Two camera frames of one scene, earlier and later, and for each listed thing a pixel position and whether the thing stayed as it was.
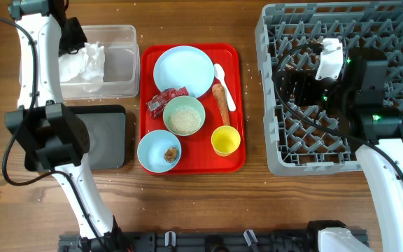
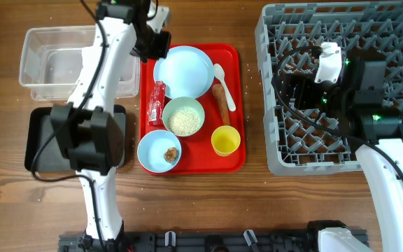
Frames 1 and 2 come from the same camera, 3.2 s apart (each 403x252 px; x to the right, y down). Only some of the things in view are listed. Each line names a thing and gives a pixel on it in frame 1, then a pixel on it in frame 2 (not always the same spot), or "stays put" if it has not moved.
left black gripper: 80,38 -> 161,49
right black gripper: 305,80 stays put
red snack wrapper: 156,104 -> 155,115
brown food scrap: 170,155 stays put
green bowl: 184,115 stays put
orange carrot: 219,93 stays put
